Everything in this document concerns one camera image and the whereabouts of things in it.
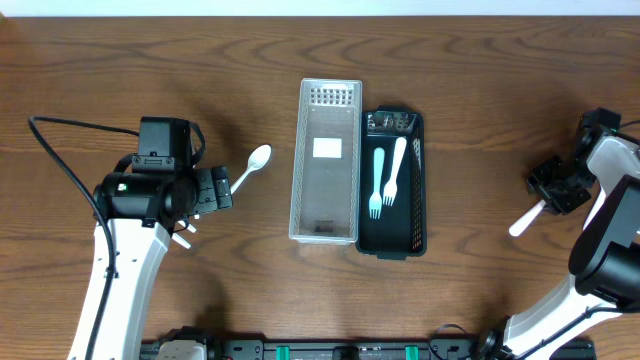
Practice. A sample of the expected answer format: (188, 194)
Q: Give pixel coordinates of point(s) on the white plastic spoon right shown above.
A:
(596, 207)

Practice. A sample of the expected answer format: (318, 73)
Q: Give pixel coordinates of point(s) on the white plastic fork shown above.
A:
(521, 224)
(390, 188)

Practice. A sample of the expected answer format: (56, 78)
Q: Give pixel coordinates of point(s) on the white plastic spoon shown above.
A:
(256, 161)
(596, 207)

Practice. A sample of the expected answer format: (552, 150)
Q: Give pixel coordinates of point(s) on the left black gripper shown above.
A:
(213, 188)

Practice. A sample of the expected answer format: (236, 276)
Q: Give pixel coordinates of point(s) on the clear plastic basket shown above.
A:
(326, 174)

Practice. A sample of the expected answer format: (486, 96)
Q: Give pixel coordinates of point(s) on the black plastic basket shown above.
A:
(401, 230)

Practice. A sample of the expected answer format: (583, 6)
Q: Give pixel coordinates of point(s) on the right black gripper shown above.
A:
(558, 185)

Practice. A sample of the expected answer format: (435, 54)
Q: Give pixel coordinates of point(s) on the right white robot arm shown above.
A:
(603, 279)

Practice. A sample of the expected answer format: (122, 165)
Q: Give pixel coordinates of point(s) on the pale green plastic fork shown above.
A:
(375, 200)

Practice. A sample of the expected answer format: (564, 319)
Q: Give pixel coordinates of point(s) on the white plastic spoon left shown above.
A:
(256, 161)

